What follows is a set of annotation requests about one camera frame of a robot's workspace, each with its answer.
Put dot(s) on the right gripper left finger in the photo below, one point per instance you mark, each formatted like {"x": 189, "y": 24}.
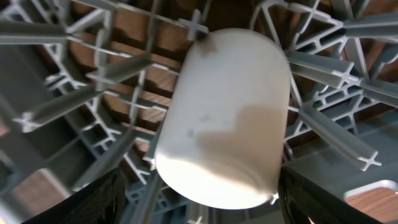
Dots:
{"x": 102, "y": 201}

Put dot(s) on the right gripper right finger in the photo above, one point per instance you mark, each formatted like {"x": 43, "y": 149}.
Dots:
{"x": 302, "y": 201}

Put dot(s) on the white green cup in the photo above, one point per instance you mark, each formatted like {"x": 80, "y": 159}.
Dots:
{"x": 221, "y": 142}

